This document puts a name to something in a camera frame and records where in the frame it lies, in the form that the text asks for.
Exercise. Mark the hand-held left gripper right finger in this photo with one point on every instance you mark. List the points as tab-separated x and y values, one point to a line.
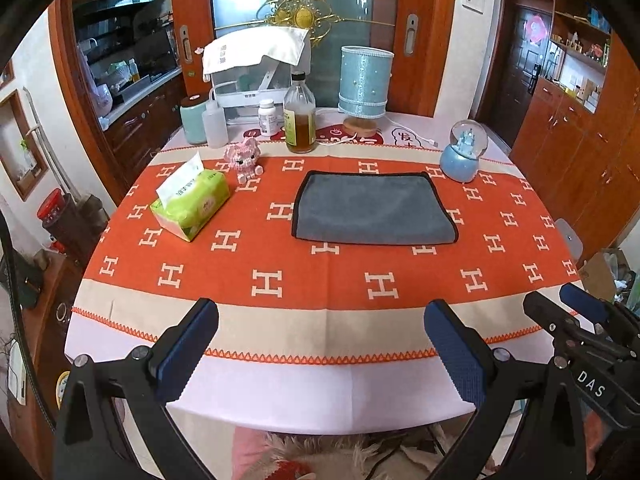
455	347

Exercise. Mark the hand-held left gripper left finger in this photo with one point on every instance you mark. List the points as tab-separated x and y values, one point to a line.
186	345

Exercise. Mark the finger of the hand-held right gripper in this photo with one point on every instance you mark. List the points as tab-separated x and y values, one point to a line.
585	302
550	312

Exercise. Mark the grey towel with black edge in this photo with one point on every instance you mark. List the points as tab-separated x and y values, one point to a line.
372	207

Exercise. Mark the cardboard box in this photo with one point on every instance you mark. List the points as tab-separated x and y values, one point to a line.
600	272

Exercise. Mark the grey chair back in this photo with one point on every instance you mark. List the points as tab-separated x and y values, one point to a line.
569	237

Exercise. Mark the orange patterned tablecloth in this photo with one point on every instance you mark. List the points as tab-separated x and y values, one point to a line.
300	285

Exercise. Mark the green tissue pack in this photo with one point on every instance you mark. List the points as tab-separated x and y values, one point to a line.
192	205

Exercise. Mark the wooden cabinet with shelves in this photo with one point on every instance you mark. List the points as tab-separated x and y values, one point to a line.
585	125

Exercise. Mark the blue snow globe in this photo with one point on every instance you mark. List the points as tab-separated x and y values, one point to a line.
462	152

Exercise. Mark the red-lidded jar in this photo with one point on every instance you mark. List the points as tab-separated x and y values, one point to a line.
55	215

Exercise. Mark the pink block toy figure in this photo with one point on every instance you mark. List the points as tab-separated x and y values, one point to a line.
243	160

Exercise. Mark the translucent squeeze bottle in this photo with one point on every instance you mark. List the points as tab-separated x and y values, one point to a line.
214	127

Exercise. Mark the mint green canister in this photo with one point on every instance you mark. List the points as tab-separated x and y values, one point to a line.
192	120

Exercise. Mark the white pill bottle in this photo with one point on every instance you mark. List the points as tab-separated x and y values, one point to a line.
267	119

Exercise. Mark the glass bottle with yellow liquid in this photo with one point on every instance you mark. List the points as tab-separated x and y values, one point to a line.
300	125

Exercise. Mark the dark wooden door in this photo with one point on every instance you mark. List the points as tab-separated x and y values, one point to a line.
520	60

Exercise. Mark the kitchen counter with cabinets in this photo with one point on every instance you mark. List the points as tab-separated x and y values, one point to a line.
135	95

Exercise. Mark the clear box with white cloth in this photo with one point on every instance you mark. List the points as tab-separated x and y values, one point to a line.
250	87

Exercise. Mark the light blue table lamp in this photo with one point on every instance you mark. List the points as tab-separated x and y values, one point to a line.
364	80

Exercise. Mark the white cloth cover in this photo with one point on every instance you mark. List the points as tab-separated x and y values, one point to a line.
260	50

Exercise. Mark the glass sliding door gold ornament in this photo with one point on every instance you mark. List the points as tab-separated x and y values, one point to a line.
300	5

